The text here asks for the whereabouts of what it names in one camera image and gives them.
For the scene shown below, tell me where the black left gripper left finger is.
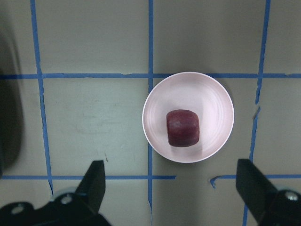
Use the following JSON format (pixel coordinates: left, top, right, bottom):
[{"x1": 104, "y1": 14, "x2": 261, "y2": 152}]
[{"x1": 50, "y1": 160, "x2": 105, "y2": 216}]

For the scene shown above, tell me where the pink plate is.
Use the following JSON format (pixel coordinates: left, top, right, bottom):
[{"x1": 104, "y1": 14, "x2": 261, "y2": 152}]
[{"x1": 142, "y1": 72, "x2": 234, "y2": 163}]

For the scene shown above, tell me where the red apple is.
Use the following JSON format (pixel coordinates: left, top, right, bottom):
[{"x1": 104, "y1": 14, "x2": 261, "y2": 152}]
[{"x1": 166, "y1": 109, "x2": 200, "y2": 147}]

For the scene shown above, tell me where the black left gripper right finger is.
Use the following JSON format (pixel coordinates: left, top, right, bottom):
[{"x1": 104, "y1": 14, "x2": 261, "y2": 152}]
[{"x1": 236, "y1": 159, "x2": 301, "y2": 224}]

